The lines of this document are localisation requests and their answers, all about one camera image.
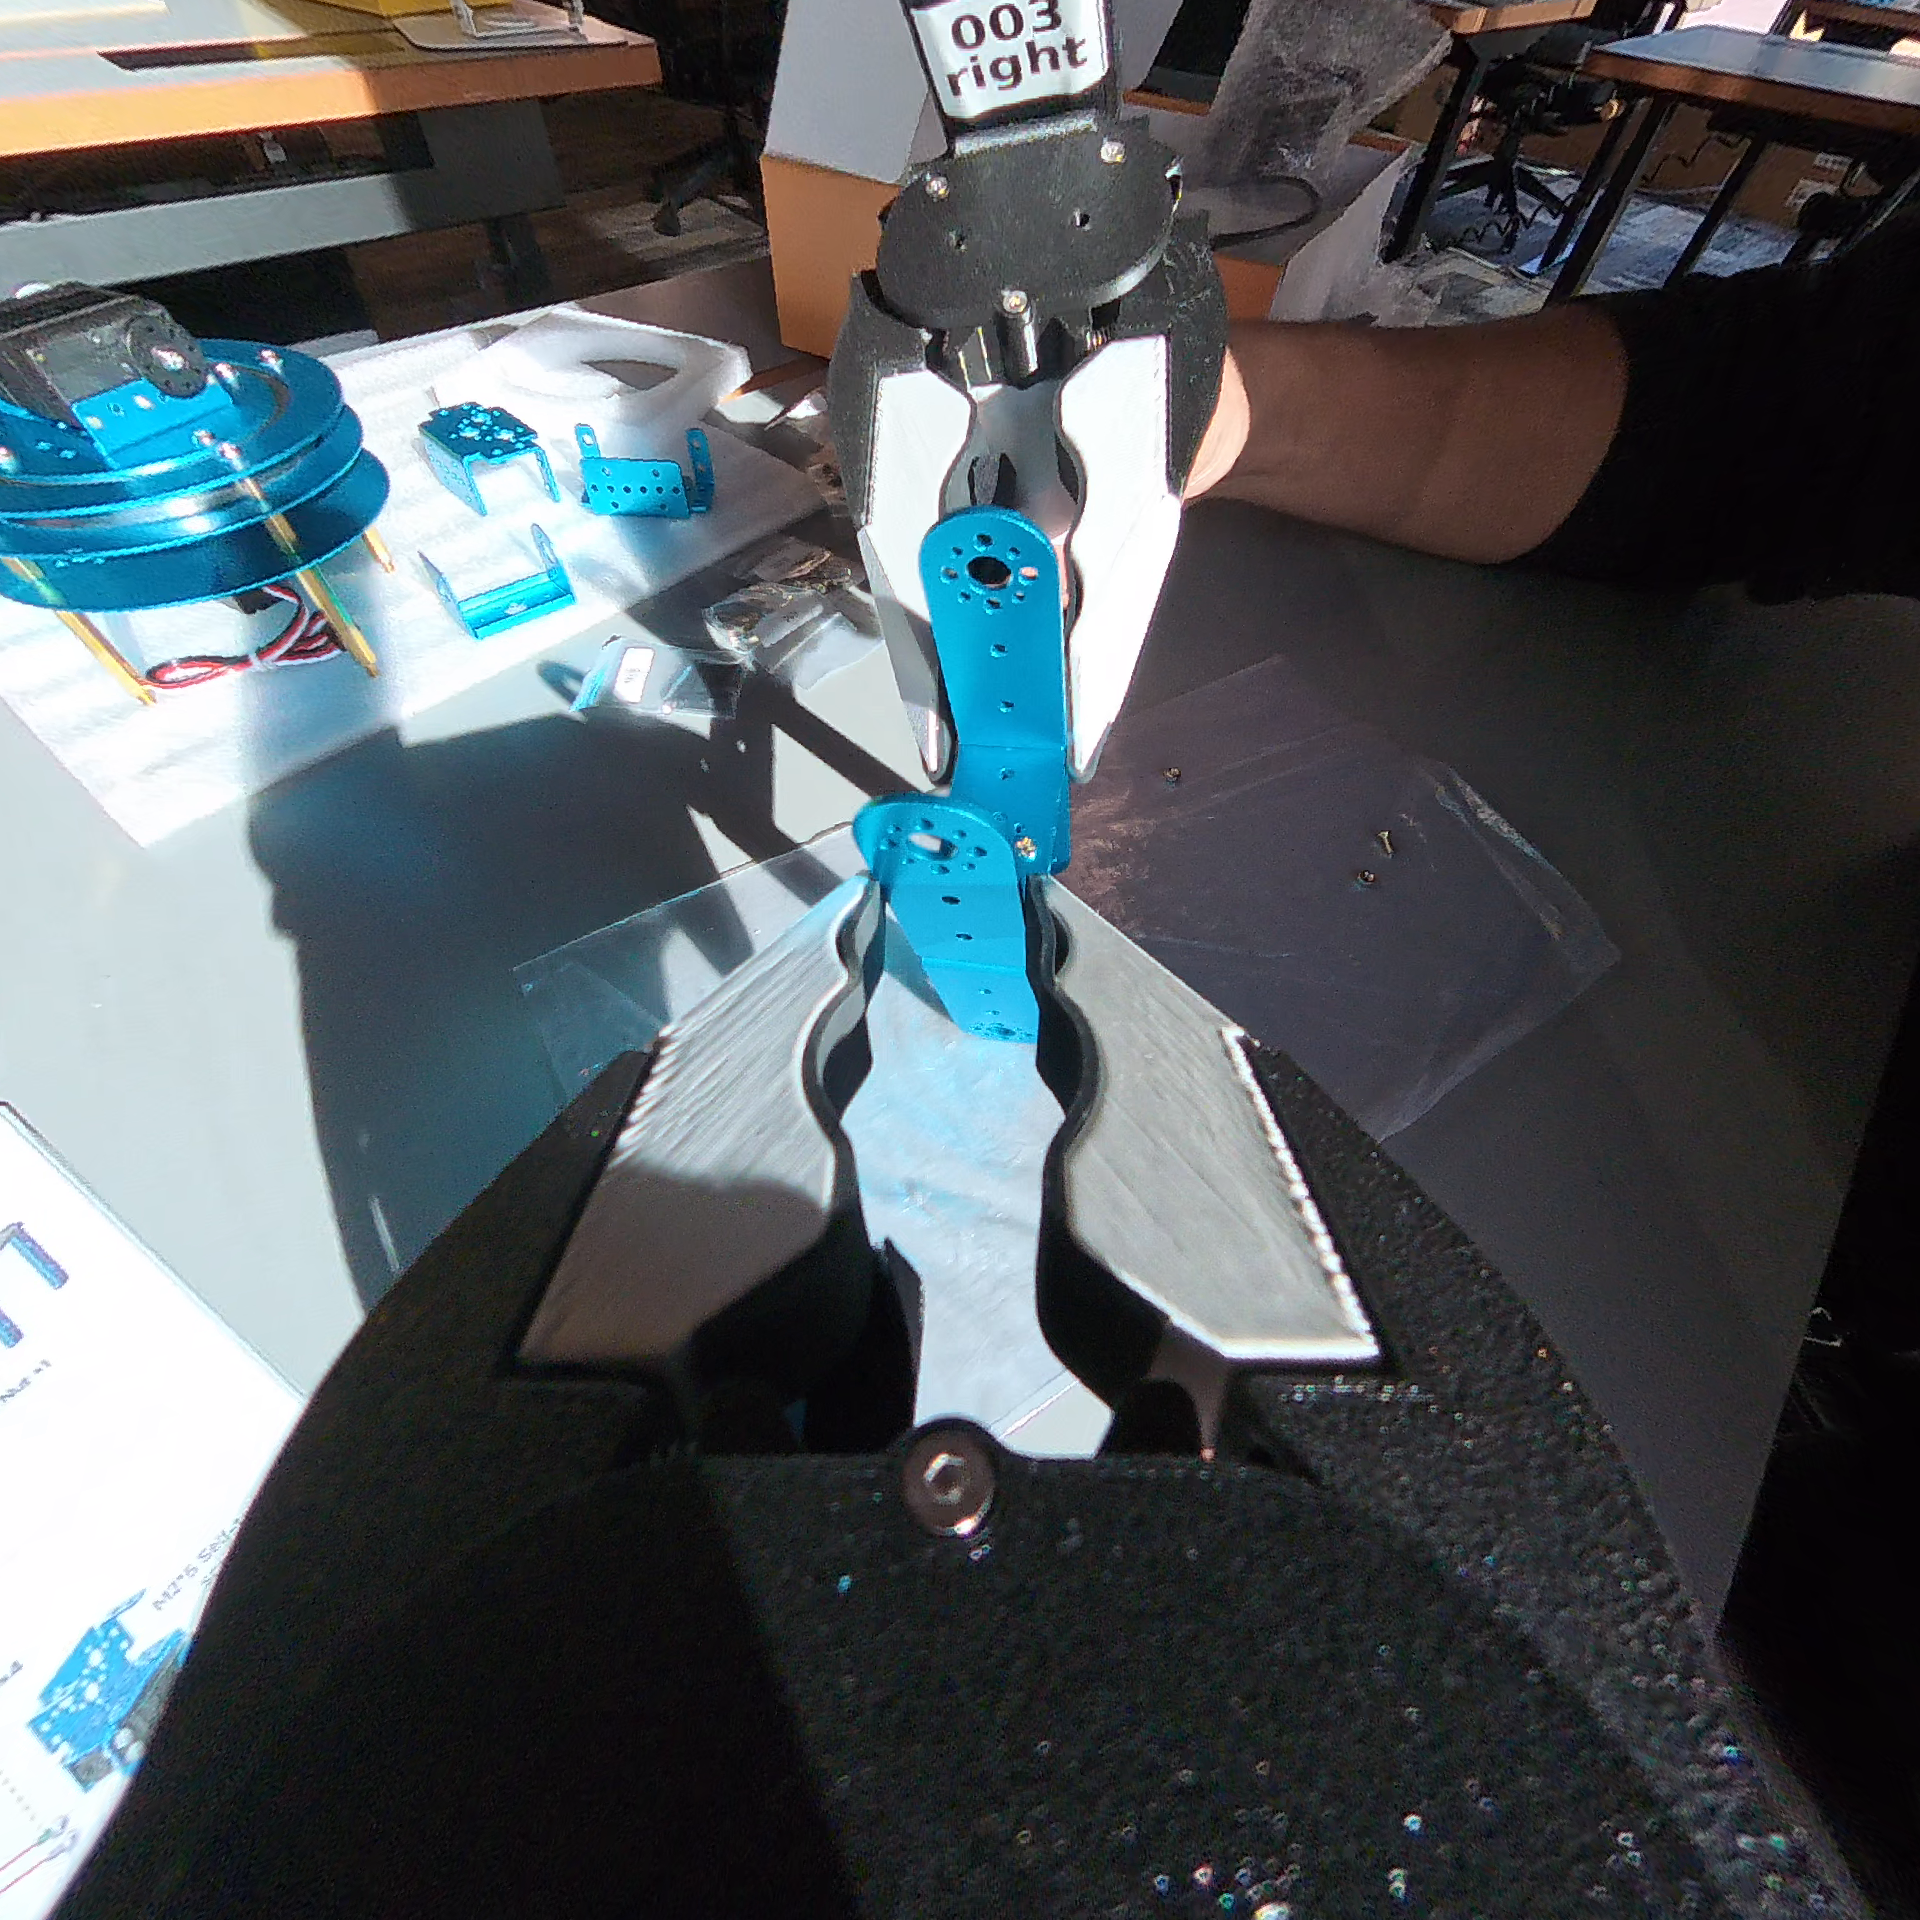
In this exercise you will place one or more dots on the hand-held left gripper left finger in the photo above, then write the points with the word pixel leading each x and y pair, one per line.
pixel 675 1172

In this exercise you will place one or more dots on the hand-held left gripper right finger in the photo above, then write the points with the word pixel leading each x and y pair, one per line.
pixel 1200 1185

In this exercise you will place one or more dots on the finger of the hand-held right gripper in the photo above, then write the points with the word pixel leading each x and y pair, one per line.
pixel 901 494
pixel 1124 494

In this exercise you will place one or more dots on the blue metal bracket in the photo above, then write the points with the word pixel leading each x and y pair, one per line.
pixel 996 675

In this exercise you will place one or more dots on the grey desk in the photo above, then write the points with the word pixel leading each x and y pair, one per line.
pixel 1500 675

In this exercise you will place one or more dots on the brown office desk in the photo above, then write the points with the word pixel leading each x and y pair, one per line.
pixel 1769 68

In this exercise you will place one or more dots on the pile of small screw bags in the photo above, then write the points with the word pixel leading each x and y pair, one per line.
pixel 763 615

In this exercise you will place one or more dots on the open white cardboard box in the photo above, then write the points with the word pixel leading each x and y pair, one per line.
pixel 819 225

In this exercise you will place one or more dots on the white foam block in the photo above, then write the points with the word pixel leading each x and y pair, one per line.
pixel 661 359

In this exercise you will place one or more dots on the large clear plastic bag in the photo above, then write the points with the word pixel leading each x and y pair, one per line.
pixel 1349 932

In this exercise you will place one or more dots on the bubble wrap piece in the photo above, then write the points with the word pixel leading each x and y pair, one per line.
pixel 1318 76

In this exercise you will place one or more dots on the small blue metal part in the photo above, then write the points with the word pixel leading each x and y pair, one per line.
pixel 480 443

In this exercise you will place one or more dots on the white instruction sheet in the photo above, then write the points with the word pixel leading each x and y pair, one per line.
pixel 120 1426

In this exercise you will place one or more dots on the blue eared servo bracket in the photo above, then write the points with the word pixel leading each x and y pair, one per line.
pixel 644 487

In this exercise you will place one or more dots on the blue plain U bracket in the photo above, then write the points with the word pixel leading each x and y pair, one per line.
pixel 502 605

